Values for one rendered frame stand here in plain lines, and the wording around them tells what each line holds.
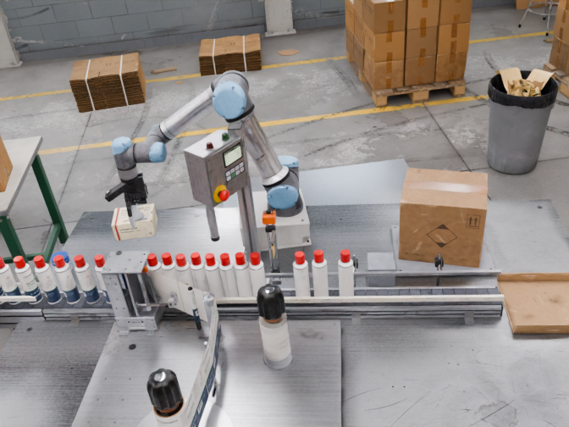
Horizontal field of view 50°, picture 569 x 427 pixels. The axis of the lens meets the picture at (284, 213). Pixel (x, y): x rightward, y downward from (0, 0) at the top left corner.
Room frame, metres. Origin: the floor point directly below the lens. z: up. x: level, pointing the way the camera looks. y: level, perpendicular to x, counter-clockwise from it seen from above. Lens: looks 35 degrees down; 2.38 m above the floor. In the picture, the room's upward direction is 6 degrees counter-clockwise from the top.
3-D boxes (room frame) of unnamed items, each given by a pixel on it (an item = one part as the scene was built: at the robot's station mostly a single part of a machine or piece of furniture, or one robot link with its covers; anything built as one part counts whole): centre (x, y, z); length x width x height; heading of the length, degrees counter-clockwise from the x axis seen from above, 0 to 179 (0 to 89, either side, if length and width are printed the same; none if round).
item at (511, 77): (3.78, -1.73, 0.50); 0.42 x 0.41 x 0.28; 93
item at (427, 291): (1.62, 0.10, 0.86); 1.65 x 0.08 x 0.04; 82
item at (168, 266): (1.66, 0.42, 0.98); 0.05 x 0.05 x 0.20
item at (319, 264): (1.59, -0.10, 0.98); 0.05 x 0.05 x 0.20
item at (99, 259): (1.69, 0.66, 0.98); 0.05 x 0.05 x 0.20
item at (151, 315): (1.58, 0.54, 1.01); 0.14 x 0.13 x 0.26; 82
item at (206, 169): (1.71, 0.20, 1.38); 0.17 x 0.10 x 0.19; 137
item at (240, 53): (6.22, 0.39, 0.11); 0.65 x 0.54 x 0.22; 90
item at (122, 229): (2.03, 0.61, 0.99); 0.16 x 0.12 x 0.07; 93
